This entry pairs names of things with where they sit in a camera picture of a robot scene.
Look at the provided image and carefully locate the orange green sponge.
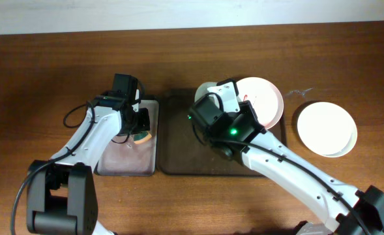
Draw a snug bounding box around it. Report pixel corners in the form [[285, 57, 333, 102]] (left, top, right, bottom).
[[133, 131, 153, 145]]

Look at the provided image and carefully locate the pink plate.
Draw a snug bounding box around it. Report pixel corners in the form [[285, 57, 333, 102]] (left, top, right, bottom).
[[237, 77, 284, 129]]

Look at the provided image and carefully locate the pale green plate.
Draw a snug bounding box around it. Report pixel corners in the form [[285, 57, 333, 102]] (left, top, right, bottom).
[[194, 82, 220, 108]]

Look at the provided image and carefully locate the white plate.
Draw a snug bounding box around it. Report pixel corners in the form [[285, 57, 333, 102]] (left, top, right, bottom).
[[297, 102, 358, 158]]

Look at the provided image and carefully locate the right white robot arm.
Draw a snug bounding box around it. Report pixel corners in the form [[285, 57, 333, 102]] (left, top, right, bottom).
[[203, 102, 384, 234]]

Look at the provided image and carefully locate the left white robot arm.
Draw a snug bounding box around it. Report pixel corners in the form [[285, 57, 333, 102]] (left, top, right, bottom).
[[22, 102, 150, 234]]

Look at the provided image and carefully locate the small metal tray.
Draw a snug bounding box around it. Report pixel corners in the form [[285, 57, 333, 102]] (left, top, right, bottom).
[[96, 95, 160, 176]]

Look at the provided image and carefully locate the large dark brown tray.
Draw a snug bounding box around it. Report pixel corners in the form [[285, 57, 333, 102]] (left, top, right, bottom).
[[156, 87, 289, 179]]

